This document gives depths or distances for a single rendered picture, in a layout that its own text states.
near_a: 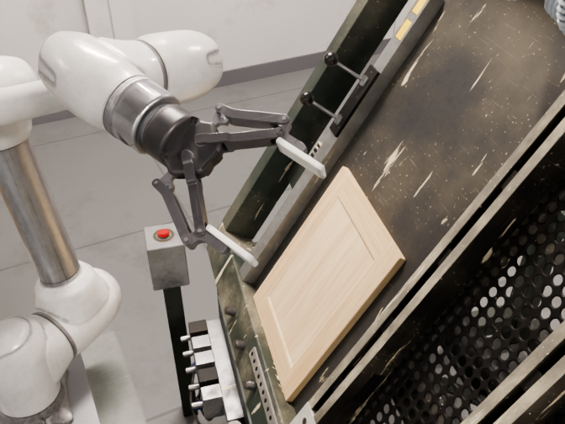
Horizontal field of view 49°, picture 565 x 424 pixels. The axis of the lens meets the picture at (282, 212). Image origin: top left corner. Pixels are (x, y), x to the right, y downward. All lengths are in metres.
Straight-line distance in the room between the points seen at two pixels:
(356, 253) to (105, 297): 0.65
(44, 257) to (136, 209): 2.19
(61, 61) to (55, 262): 0.78
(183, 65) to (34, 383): 0.92
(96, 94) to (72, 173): 3.32
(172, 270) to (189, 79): 1.17
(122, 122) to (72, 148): 3.61
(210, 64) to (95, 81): 0.22
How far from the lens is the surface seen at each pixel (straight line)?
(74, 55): 0.87
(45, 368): 1.60
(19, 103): 1.11
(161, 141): 0.78
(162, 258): 2.00
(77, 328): 1.64
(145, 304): 3.12
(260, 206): 2.01
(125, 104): 0.81
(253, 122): 0.79
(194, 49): 0.96
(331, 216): 1.60
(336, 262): 1.53
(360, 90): 1.63
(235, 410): 1.77
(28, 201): 1.49
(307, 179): 1.71
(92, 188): 3.97
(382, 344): 1.26
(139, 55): 0.89
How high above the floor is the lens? 2.19
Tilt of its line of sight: 37 degrees down
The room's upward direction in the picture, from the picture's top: straight up
